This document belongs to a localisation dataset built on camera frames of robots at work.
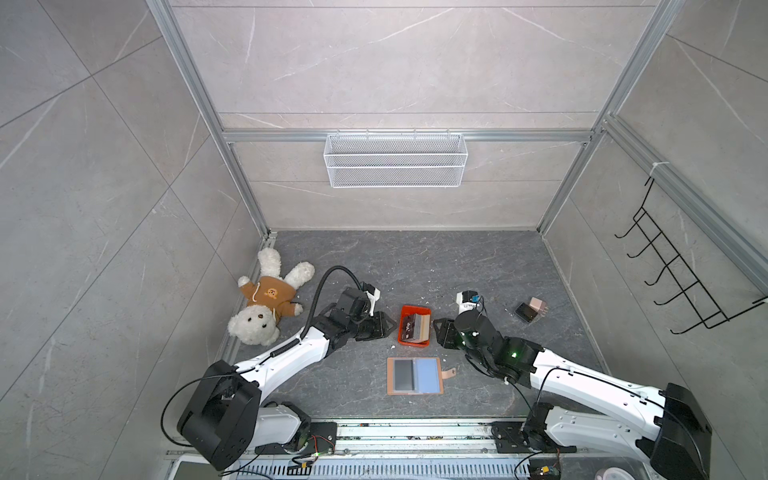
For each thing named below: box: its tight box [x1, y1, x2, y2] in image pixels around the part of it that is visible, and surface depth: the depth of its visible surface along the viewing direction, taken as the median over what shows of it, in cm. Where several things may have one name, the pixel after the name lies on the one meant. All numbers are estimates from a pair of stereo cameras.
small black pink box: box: [514, 297, 547, 323], surface depth 97 cm
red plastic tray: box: [398, 305, 432, 347], surface depth 92 cm
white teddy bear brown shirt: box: [227, 248, 315, 346], surface depth 93 cm
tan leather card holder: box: [386, 357, 457, 395], surface depth 85 cm
